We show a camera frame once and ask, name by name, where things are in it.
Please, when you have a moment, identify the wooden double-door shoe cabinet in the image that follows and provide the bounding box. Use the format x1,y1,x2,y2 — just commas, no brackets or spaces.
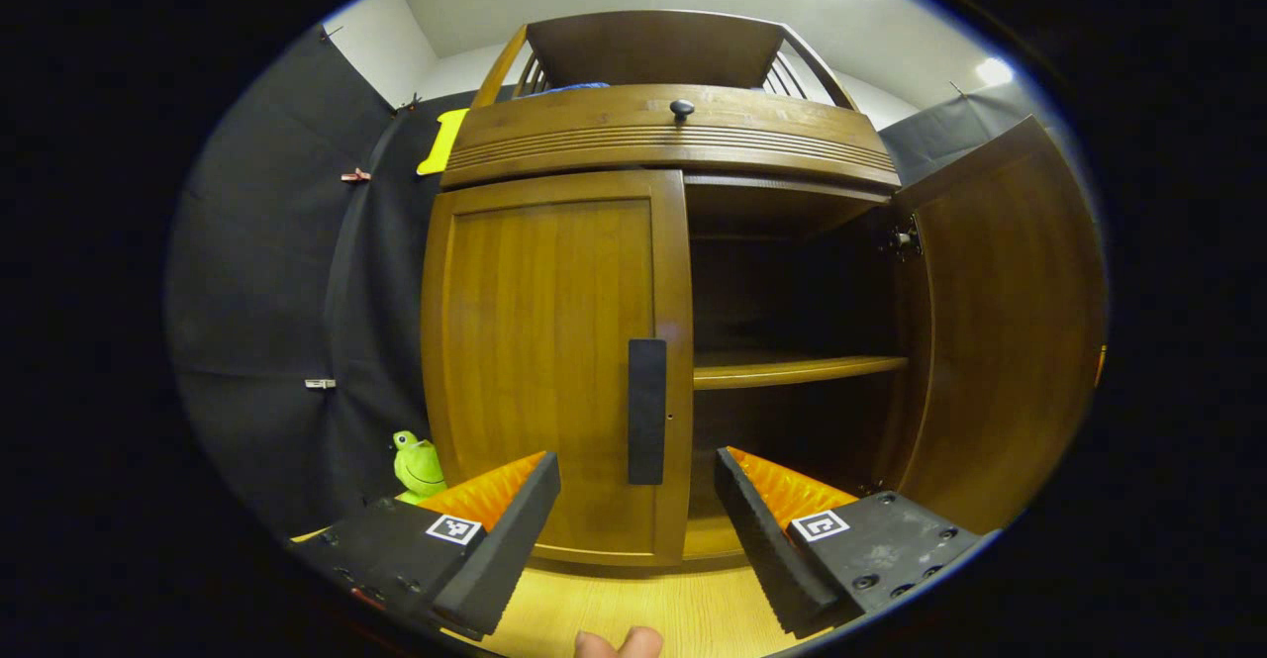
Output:
440,10,922,565

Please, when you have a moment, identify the black door handle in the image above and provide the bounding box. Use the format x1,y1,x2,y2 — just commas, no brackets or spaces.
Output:
628,338,668,487

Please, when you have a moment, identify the wooden cabinet drawer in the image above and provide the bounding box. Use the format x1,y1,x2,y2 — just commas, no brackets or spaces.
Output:
440,84,902,191

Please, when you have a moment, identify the wooden shoe cabinet door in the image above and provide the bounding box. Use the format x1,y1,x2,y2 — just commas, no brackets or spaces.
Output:
421,169,695,568
871,114,1108,537

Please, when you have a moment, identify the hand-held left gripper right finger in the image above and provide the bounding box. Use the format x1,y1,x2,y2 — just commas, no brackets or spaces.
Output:
715,446,1001,639

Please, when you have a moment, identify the green frog plush toy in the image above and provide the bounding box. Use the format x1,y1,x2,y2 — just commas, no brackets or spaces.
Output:
392,429,448,506

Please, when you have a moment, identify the wooden inner shelf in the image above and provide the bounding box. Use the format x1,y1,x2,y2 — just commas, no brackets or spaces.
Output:
692,353,910,391

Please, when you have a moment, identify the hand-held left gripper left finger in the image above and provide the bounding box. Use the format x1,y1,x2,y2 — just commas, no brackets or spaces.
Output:
297,452,562,642

